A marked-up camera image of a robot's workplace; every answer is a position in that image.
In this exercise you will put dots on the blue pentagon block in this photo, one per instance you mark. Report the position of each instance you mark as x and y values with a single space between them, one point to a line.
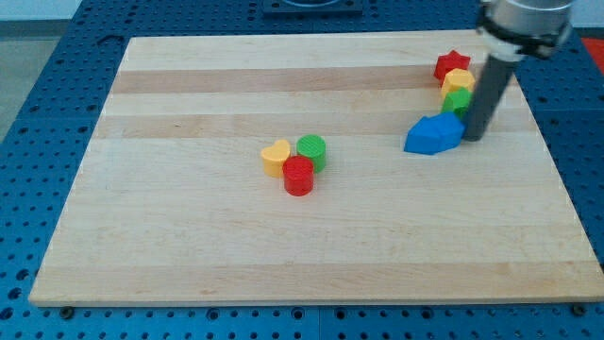
424 138

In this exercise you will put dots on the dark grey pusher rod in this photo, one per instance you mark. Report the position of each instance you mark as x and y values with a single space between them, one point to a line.
491 85

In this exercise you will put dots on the yellow hexagon block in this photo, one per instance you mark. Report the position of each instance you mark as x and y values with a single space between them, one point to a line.
455 79

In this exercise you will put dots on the red star block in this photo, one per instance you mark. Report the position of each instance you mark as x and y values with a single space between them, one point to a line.
446 63

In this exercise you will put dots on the green block by rod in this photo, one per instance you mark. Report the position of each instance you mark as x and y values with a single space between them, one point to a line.
457 102

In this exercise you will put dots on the light wooden board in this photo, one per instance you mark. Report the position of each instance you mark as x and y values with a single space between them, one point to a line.
170 205

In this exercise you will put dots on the red cylinder block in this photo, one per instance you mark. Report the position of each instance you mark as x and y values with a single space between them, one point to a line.
298 175

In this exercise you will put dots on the yellow heart block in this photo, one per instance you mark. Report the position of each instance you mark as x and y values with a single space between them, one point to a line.
274 156

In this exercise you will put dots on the green cylinder block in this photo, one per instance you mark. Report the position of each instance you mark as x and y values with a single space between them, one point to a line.
313 147

